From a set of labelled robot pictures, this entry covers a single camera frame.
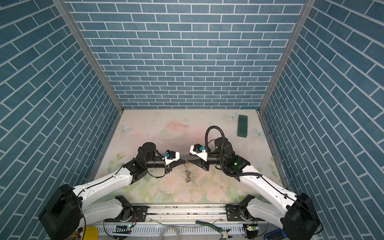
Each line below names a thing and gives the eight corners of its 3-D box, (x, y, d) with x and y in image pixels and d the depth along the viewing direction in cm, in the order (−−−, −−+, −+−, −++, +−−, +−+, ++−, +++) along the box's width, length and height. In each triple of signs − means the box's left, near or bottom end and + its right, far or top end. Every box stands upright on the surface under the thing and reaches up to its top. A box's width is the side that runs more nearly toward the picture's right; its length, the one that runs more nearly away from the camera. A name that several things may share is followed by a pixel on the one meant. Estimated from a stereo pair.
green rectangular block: (236, 136, 109) (237, 133, 106) (238, 117, 121) (238, 114, 118) (246, 138, 108) (247, 135, 105) (246, 118, 120) (247, 115, 117)
